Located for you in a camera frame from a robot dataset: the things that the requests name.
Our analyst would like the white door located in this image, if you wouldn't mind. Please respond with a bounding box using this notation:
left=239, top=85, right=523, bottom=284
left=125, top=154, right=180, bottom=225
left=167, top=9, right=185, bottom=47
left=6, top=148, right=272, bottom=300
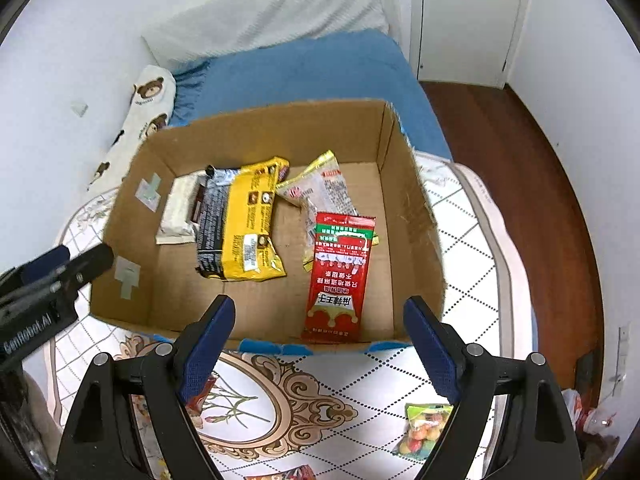
left=416, top=0, right=528, bottom=89

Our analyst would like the cardboard milk carton box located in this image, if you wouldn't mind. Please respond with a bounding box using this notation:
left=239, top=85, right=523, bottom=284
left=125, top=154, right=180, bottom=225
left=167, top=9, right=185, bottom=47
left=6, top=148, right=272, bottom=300
left=89, top=96, right=448, bottom=356

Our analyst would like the blue bed sheet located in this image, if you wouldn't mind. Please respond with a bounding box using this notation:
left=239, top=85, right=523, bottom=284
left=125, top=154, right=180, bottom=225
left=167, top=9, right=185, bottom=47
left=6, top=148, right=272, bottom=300
left=169, top=29, right=452, bottom=159

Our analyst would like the white brown snack packet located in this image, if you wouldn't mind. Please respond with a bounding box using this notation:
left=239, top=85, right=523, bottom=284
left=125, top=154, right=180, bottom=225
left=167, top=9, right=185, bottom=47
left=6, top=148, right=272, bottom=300
left=155, top=170, right=207, bottom=245

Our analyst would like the bear print pillow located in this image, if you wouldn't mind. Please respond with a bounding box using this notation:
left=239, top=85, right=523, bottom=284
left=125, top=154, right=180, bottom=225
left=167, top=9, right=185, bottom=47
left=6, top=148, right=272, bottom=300
left=87, top=65, right=176, bottom=196

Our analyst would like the colourful candy bag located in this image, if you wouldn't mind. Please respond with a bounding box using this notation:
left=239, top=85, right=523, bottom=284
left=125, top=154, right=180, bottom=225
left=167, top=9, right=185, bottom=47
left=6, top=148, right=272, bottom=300
left=393, top=404, right=454, bottom=460

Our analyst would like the red snack packet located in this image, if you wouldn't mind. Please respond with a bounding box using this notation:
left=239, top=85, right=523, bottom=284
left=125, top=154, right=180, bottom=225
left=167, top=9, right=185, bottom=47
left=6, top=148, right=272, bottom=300
left=303, top=212, right=376, bottom=344

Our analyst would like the patterned table mat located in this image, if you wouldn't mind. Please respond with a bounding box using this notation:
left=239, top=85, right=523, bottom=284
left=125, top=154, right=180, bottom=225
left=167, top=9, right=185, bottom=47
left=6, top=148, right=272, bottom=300
left=44, top=153, right=537, bottom=479

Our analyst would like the yellow black snack packet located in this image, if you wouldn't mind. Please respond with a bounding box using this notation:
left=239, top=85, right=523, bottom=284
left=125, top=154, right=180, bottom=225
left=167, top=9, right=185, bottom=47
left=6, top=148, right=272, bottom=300
left=195, top=157, right=290, bottom=282

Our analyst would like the yellow white snack packet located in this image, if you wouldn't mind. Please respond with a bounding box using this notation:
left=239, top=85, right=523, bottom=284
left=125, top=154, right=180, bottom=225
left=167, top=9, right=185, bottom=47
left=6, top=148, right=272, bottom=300
left=276, top=151, right=358, bottom=272

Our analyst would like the grey blanket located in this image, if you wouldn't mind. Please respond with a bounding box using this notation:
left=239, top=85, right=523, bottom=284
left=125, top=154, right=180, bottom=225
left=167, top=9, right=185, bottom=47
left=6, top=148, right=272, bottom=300
left=142, top=0, right=401, bottom=72

